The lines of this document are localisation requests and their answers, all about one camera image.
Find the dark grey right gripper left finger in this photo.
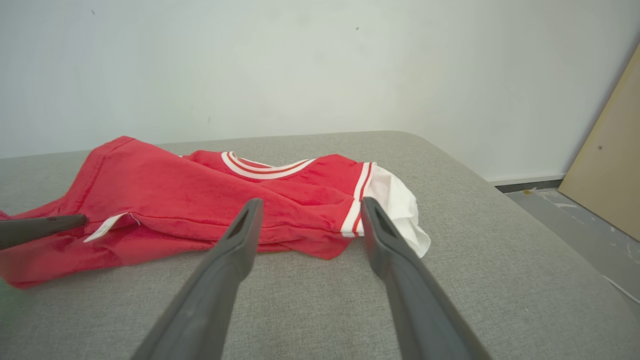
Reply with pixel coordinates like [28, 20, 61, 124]
[130, 198, 265, 360]

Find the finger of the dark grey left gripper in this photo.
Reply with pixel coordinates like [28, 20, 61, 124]
[0, 213, 89, 251]

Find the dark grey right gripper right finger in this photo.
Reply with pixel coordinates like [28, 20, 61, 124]
[360, 196, 493, 360]

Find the red jersey shirt white trim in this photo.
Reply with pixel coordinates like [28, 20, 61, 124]
[0, 135, 432, 290]

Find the white skirting board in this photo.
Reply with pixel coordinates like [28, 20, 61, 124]
[486, 173, 567, 188]

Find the beige wooden board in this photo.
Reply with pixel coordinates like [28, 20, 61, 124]
[557, 44, 640, 242]

